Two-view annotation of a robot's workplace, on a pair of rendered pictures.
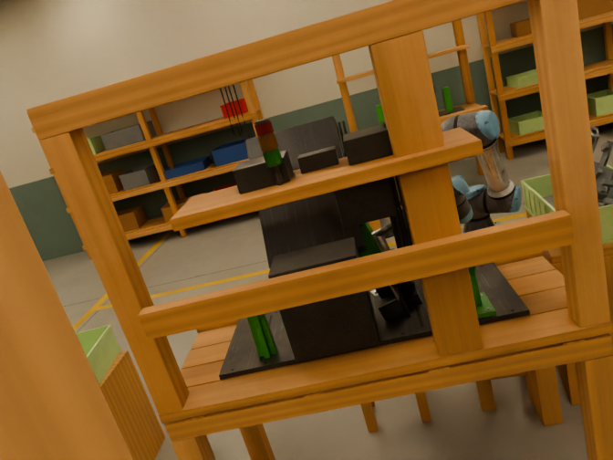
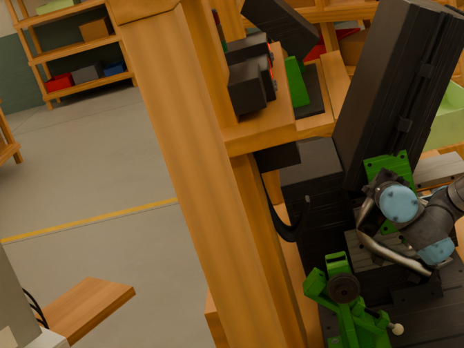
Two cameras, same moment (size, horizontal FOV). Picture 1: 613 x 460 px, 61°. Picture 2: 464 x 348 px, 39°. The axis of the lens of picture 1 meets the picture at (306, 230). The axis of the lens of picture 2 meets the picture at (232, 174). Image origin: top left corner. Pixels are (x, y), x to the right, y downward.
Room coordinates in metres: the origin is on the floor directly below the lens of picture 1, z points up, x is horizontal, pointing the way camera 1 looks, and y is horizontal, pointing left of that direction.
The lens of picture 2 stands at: (1.47, -1.83, 1.95)
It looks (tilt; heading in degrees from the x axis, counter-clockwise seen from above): 20 degrees down; 90
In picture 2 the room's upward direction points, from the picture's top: 17 degrees counter-clockwise
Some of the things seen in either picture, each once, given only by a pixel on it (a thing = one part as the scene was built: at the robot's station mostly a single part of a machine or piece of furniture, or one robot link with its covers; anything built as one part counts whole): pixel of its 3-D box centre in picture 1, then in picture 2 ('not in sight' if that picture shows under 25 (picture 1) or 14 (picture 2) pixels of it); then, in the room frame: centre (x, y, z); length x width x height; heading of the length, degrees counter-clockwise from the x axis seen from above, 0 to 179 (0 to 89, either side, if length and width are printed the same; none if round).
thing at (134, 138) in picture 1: (162, 160); not in sight; (7.44, 1.66, 1.10); 3.01 x 0.55 x 2.20; 80
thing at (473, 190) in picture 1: (475, 201); not in sight; (2.29, -0.79, 1.05); 0.13 x 0.12 x 0.14; 50
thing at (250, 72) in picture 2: not in sight; (247, 88); (1.55, -0.38, 1.59); 0.15 x 0.07 x 0.07; 82
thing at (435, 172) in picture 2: not in sight; (397, 181); (1.92, -0.06, 1.11); 0.39 x 0.16 x 0.03; 172
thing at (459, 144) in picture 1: (321, 177); (242, 91); (1.55, -0.09, 1.52); 0.90 x 0.25 x 0.04; 82
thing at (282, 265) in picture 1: (325, 297); (321, 210); (1.69, 0.00, 1.07); 0.30 x 0.18 x 0.34; 82
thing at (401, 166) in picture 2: (366, 240); (391, 188); (1.86, -0.21, 1.17); 0.13 x 0.12 x 0.20; 82
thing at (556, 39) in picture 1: (334, 229); (243, 147); (1.51, -0.08, 1.36); 1.49 x 0.09 x 0.97; 82
